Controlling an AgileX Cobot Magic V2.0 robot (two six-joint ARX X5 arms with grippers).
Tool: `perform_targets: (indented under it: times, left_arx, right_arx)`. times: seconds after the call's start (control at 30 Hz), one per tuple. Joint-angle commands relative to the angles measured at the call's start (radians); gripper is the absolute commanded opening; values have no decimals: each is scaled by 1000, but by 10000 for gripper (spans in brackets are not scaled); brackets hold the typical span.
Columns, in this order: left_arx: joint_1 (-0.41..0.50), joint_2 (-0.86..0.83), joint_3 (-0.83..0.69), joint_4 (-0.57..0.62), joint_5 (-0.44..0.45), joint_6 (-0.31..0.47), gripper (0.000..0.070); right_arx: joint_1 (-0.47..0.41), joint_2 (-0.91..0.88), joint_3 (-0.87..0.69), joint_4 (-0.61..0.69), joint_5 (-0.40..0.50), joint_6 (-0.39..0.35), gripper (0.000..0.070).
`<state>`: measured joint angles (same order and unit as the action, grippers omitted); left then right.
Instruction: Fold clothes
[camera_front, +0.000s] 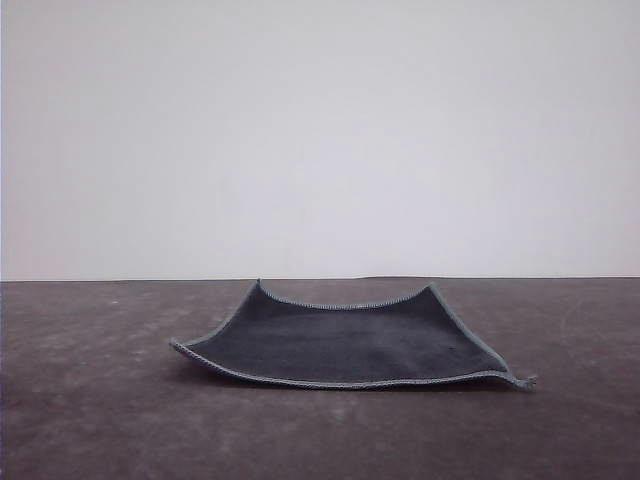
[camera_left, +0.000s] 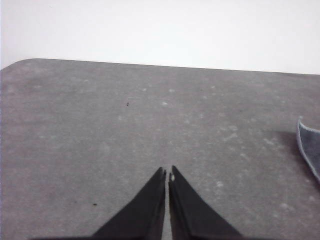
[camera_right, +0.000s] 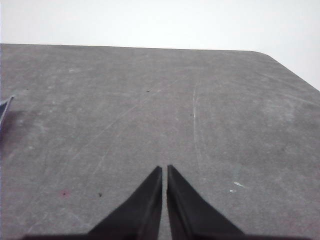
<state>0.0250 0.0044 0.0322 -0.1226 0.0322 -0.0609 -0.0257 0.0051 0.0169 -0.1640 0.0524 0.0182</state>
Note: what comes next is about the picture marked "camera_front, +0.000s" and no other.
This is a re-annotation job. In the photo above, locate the grey table cloth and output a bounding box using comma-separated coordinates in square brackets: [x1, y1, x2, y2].
[0, 275, 640, 480]

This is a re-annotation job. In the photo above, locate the purple towel with grey hem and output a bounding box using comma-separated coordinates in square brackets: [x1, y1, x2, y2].
[167, 277, 540, 394]

